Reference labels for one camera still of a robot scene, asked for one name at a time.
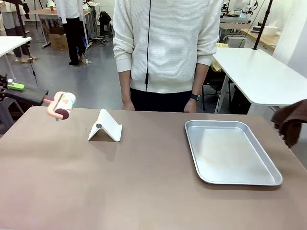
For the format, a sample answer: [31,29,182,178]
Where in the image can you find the pink white lint roller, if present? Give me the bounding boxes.
[4,88,77,122]

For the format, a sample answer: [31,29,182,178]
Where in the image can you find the dark brown cloth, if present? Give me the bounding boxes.
[271,99,307,149]

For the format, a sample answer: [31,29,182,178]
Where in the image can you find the person right forearm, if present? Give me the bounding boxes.
[118,70,133,104]

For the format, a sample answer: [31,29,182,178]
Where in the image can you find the person left forearm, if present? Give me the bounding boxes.
[191,62,209,97]

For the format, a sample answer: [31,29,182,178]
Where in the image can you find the person left hand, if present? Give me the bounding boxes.
[183,98,199,114]

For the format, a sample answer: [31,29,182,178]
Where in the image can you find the grey plastic stool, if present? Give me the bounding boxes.
[0,97,26,135]

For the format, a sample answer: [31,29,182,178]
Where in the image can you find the small white table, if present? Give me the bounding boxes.
[0,35,33,81]

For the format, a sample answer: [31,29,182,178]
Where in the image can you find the background person beige clothes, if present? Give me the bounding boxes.
[0,0,38,64]

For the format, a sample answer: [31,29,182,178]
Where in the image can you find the brown cardboard box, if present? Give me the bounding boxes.
[43,26,70,51]

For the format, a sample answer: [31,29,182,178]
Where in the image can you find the black stand pole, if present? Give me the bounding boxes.
[14,0,27,38]

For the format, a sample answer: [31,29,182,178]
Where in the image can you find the background person black trousers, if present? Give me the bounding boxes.
[57,0,86,66]

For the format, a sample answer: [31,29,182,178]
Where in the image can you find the background wooden top table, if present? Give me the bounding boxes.
[28,6,94,50]

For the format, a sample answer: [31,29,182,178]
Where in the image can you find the white folding stand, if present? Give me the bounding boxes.
[87,108,123,142]

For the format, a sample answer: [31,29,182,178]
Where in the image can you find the black stool with bag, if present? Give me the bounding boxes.
[99,11,113,39]

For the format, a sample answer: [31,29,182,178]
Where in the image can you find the white knit sweater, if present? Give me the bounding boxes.
[112,0,223,94]

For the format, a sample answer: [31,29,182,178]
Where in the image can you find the yellow cloth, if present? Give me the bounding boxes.
[210,43,228,73]

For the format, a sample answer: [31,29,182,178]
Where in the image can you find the silver metal tray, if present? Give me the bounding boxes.
[184,120,283,186]

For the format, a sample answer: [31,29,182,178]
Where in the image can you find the wooden workbench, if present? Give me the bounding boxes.
[239,28,279,51]

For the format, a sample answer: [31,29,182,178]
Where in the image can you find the black tripod pole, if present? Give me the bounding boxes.
[252,0,274,50]

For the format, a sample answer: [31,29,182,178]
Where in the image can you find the white paper roll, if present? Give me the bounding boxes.
[263,21,280,36]

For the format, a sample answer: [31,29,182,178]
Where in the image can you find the black cord on sweater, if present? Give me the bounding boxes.
[145,0,152,92]

